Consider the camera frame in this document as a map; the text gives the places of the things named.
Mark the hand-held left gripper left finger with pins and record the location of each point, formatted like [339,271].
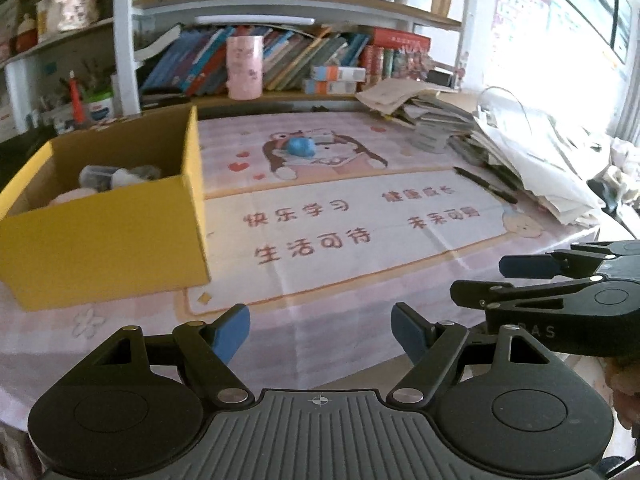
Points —
[232,332]

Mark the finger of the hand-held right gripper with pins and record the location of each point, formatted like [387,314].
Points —
[475,294]
[525,266]

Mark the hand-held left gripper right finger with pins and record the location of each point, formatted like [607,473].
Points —
[407,332]

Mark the yellow cardboard box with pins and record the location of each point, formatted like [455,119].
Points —
[100,250]

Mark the white charger plug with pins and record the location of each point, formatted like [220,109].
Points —
[132,178]

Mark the pink printed desktop cloth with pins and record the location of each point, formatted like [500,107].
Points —
[350,270]

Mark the person's right hand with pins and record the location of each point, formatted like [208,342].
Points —
[622,390]

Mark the black pen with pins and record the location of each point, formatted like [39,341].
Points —
[485,185]

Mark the pile of white papers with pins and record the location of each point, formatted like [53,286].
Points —
[540,160]

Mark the crumpled pale cloth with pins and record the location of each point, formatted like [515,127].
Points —
[617,175]

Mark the stack of books and papers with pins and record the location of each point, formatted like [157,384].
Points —
[415,105]

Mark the blue toy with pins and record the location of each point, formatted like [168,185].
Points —
[300,147]

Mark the small black box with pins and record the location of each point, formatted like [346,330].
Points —
[441,78]

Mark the pink soft item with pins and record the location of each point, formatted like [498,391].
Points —
[72,197]

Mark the row of colourful slim books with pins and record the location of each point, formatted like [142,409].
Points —
[400,62]

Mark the red flat box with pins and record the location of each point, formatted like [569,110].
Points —
[400,39]

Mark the white jar blue label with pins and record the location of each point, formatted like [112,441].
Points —
[98,107]

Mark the pink cup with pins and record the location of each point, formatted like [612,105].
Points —
[244,67]

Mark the row of leaning books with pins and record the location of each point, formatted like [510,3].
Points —
[195,62]

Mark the dark furniture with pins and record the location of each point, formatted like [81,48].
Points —
[17,160]

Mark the white bookshelf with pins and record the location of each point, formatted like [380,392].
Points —
[125,60]

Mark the red pot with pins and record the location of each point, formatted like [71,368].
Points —
[28,35]

